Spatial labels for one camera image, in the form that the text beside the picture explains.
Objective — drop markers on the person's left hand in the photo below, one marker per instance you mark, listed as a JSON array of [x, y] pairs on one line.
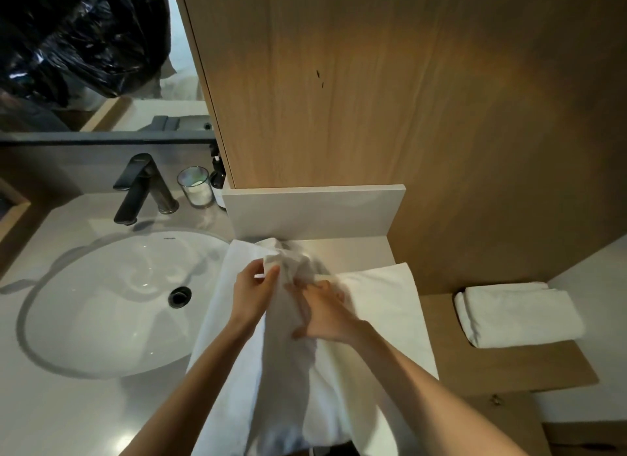
[[252, 299]]

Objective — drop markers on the person's right hand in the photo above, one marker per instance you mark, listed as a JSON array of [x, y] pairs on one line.
[[328, 318]]

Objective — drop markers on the white towel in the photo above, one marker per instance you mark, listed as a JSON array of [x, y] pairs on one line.
[[382, 294], [524, 313]]

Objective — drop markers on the wooden cabinet flap door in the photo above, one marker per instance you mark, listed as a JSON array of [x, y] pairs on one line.
[[514, 431]]

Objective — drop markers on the person's left forearm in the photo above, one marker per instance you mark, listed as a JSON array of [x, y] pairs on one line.
[[186, 402]]

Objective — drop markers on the person's right forearm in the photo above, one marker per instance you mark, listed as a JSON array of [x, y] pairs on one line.
[[431, 402]]

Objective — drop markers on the person's dark trousers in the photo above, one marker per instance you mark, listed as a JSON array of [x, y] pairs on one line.
[[338, 450]]

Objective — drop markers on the black sink drain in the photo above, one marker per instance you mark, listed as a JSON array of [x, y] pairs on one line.
[[180, 297]]

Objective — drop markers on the grey stone backsplash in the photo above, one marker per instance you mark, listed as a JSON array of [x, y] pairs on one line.
[[313, 213]]

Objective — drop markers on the dark pump bottle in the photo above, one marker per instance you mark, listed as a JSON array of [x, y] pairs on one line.
[[218, 181]]

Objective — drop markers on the glass jar with cotton pads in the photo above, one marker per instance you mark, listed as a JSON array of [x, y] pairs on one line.
[[196, 188]]

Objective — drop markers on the white oval sink basin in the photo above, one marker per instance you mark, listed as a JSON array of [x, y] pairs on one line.
[[98, 313]]

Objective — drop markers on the black faucet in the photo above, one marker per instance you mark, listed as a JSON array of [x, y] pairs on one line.
[[139, 181]]

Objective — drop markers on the metal door hinge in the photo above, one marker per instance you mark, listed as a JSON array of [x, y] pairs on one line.
[[496, 400]]

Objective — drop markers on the wooden back panel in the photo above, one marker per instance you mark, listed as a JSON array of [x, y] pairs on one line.
[[441, 103]]

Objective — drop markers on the black door hinge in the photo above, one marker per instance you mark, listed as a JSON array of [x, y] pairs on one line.
[[585, 447]]

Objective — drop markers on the wall mirror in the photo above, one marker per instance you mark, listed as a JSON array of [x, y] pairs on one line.
[[161, 108]]

